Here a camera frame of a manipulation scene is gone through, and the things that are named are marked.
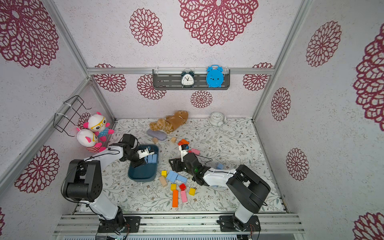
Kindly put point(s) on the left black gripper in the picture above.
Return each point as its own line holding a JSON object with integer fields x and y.
{"x": 140, "y": 162}

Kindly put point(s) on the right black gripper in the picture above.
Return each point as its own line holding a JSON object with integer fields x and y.
{"x": 178, "y": 163}

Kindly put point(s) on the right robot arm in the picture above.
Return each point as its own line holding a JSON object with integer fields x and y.
{"x": 249, "y": 189}

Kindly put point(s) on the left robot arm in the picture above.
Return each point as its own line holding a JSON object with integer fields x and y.
{"x": 83, "y": 183}

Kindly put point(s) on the blue blocks cluster front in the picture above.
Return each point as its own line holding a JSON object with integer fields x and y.
{"x": 173, "y": 177}

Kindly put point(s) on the yellow cube near bin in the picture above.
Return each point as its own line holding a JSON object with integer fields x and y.
{"x": 164, "y": 174}

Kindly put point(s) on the tan wooden block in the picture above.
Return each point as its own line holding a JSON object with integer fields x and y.
{"x": 163, "y": 181}

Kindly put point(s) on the orange red block back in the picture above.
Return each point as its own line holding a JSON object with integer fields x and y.
{"x": 183, "y": 142}

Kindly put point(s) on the red cube front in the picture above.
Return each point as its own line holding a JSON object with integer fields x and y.
{"x": 183, "y": 187}

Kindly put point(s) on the pink block back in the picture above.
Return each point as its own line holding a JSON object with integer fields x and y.
{"x": 196, "y": 152}

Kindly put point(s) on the teal plastic bin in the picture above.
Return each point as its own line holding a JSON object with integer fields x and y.
{"x": 146, "y": 173}

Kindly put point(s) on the long orange block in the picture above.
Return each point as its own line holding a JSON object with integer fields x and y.
{"x": 175, "y": 200}

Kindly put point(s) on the long pink block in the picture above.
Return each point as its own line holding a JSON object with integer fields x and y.
{"x": 184, "y": 196}

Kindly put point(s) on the yellow cube front right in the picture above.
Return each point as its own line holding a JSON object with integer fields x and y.
{"x": 192, "y": 191}

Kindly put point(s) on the purple oval pad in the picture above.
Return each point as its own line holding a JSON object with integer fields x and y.
{"x": 161, "y": 136}

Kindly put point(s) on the brown plush dog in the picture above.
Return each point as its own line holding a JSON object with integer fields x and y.
{"x": 170, "y": 123}

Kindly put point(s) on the white plush with glasses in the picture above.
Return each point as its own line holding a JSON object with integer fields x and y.
{"x": 99, "y": 126}

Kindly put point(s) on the white plush striped shirt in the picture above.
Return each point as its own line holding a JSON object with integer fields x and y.
{"x": 89, "y": 140}

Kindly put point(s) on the white alarm clock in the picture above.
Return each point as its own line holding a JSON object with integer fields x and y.
{"x": 217, "y": 119}

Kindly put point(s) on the dark green alarm clock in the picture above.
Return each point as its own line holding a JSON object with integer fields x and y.
{"x": 188, "y": 79}

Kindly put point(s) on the blue alarm clock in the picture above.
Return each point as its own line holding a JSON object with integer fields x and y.
{"x": 215, "y": 76}

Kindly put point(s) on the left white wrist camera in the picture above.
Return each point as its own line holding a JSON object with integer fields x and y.
{"x": 145, "y": 152}

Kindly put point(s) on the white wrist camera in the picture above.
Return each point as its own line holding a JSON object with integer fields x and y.
{"x": 145, "y": 152}
{"x": 184, "y": 150}

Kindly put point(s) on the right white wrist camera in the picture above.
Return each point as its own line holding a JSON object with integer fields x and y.
{"x": 184, "y": 150}

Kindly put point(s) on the black wire basket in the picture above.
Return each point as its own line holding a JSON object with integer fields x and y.
{"x": 76, "y": 114}

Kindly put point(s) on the grey wall shelf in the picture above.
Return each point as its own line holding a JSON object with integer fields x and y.
{"x": 173, "y": 80}

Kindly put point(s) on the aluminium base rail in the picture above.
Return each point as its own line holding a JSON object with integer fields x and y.
{"x": 179, "y": 224}

